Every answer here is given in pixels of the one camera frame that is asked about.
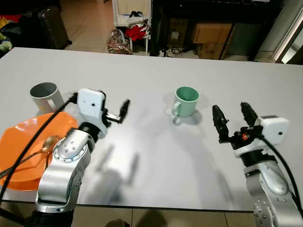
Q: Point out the grey mug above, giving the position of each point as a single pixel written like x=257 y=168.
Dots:
x=45 y=97

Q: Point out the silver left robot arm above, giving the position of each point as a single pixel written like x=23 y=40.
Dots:
x=64 y=161

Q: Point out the large brown cardboard box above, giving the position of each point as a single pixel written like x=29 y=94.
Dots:
x=212 y=34

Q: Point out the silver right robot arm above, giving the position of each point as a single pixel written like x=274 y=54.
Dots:
x=272 y=189

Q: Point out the silver metal door frame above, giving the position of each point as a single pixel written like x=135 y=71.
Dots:
x=289 y=40

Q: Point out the dark cardboard box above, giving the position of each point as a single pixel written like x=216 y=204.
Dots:
x=177 y=33

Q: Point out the bronze metal spoon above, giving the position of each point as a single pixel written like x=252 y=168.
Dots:
x=48 y=143

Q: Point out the small printed cardboard box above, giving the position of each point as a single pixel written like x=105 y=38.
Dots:
x=210 y=51

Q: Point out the red cloth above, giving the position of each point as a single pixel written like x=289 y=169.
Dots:
x=136 y=32

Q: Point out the patterned brown bag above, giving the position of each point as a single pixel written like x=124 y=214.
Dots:
x=118 y=43

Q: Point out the orange plastic plate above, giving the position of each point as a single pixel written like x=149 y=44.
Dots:
x=23 y=161

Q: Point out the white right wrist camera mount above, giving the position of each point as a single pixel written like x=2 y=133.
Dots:
x=273 y=130

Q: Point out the black suitcase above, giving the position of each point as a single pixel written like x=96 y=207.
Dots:
x=49 y=28

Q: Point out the black desk frame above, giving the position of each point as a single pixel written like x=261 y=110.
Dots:
x=213 y=12

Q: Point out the green mug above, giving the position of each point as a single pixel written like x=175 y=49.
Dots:
x=187 y=103

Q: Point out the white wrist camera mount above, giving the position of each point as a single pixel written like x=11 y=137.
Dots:
x=273 y=130
x=91 y=104

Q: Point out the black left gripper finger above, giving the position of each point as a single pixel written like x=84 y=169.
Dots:
x=125 y=109

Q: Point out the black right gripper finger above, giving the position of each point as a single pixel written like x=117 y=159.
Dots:
x=249 y=114
x=221 y=125

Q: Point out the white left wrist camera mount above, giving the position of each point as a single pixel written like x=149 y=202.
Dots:
x=91 y=104

